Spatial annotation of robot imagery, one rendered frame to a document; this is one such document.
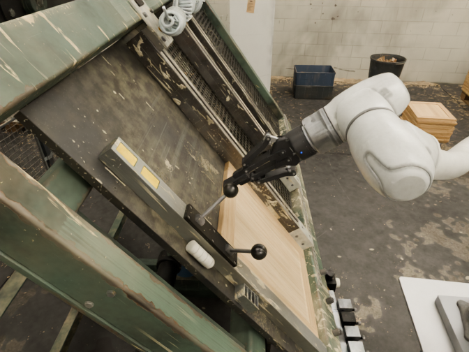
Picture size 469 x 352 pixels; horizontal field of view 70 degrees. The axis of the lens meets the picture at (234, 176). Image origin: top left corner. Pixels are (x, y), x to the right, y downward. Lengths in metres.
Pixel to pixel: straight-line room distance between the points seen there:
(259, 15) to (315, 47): 1.81
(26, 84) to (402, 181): 0.58
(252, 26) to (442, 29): 3.31
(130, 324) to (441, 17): 6.57
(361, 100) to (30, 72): 0.57
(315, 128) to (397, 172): 0.22
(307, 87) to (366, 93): 4.83
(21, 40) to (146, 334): 0.52
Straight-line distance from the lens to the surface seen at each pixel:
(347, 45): 6.52
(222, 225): 0.97
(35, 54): 0.63
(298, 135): 0.75
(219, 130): 1.19
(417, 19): 6.69
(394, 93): 0.73
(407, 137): 0.62
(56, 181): 0.69
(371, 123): 0.65
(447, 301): 1.73
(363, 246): 2.97
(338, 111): 0.73
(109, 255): 0.57
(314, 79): 5.52
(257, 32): 4.97
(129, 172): 0.73
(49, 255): 0.56
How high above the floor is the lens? 2.01
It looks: 34 degrees down
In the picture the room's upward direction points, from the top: straight up
